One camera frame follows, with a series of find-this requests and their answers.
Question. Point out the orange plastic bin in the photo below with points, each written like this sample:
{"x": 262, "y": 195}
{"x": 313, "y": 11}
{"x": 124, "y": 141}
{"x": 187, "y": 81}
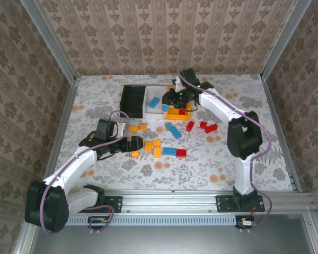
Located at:
{"x": 175, "y": 115}

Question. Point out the white plastic bin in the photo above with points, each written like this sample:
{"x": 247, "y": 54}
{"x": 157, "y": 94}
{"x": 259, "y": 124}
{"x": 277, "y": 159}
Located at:
{"x": 155, "y": 113}

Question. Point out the yellow six-stud lego brick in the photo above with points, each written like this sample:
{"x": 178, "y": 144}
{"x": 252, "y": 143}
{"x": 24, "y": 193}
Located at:
{"x": 157, "y": 152}

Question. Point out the black plastic bin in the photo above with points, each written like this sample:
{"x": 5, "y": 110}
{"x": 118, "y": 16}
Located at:
{"x": 132, "y": 101}

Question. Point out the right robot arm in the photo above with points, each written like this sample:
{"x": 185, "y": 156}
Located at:
{"x": 243, "y": 137}

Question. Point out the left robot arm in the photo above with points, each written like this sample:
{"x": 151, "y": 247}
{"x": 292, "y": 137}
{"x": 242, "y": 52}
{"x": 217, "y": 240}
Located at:
{"x": 69, "y": 169}

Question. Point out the floral patterned table cover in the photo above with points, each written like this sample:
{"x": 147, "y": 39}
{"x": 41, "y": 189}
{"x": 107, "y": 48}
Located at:
{"x": 175, "y": 180}

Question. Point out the small circuit board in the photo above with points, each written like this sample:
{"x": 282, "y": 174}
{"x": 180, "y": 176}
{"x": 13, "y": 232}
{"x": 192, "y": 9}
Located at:
{"x": 247, "y": 223}
{"x": 99, "y": 221}

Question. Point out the grey metal panel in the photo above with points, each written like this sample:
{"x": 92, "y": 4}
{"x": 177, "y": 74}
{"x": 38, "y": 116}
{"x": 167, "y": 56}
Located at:
{"x": 175, "y": 240}

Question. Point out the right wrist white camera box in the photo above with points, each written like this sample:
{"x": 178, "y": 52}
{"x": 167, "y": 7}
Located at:
{"x": 178, "y": 84}

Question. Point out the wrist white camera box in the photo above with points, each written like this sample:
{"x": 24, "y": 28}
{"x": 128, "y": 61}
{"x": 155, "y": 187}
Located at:
{"x": 178, "y": 84}
{"x": 122, "y": 128}

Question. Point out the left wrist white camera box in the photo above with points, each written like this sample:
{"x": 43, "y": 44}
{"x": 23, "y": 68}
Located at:
{"x": 122, "y": 128}

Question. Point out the aluminium table side rail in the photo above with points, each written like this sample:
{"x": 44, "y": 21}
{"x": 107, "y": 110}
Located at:
{"x": 279, "y": 124}
{"x": 62, "y": 127}

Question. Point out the long aluminium base rail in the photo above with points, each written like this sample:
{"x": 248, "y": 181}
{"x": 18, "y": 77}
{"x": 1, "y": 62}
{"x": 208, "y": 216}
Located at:
{"x": 169, "y": 202}

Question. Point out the aluminium frame post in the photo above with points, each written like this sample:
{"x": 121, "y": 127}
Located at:
{"x": 47, "y": 39}
{"x": 286, "y": 39}

